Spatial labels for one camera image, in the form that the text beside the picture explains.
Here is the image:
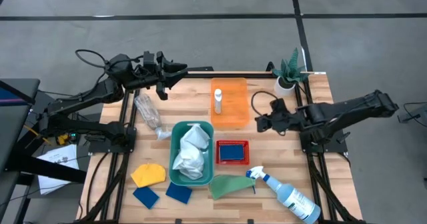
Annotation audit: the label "white paper sheets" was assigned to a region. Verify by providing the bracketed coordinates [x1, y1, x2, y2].
[36, 144, 81, 196]

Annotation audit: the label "labelled blue spray bottle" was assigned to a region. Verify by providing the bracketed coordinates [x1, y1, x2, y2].
[246, 165, 322, 224]

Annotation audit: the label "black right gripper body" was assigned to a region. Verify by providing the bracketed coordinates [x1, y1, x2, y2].
[266, 99, 310, 137]

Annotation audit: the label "yellow cloth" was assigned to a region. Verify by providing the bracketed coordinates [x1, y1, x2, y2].
[130, 163, 167, 189]

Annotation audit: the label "clear spray bottle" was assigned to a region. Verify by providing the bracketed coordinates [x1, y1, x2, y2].
[133, 93, 173, 141]

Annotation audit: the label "teal plastic bin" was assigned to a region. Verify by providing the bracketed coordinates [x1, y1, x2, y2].
[169, 121, 216, 187]

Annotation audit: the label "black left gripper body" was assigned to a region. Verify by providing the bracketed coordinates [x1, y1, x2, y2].
[141, 51, 169, 101]

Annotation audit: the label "potted plant white pot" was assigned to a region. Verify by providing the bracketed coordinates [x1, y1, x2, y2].
[272, 47, 310, 97]

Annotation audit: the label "red plastic basket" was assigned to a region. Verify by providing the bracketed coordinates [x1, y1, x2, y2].
[215, 139, 251, 167]

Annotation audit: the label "orange plastic tray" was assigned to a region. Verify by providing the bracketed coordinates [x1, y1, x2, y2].
[210, 77, 251, 129]

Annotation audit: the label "black floor cable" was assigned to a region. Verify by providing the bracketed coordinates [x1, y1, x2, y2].
[397, 99, 427, 131]

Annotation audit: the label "green cloth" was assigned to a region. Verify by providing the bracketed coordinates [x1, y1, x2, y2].
[209, 174, 256, 201]

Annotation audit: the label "black side table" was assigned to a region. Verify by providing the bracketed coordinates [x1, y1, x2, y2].
[0, 78, 88, 224]

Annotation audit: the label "black aluminium rig frame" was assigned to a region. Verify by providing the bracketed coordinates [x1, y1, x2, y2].
[75, 59, 366, 224]

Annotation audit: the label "blue kitchen sponge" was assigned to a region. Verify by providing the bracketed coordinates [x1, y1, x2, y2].
[132, 185, 161, 210]
[165, 181, 193, 205]
[219, 144, 246, 162]

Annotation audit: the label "yellow cable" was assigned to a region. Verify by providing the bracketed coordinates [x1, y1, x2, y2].
[23, 123, 69, 147]

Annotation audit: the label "white cloth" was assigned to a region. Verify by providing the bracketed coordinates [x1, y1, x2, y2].
[171, 123, 211, 181]

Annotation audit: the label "small white bottle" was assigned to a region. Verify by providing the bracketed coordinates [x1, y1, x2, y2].
[213, 88, 224, 115]

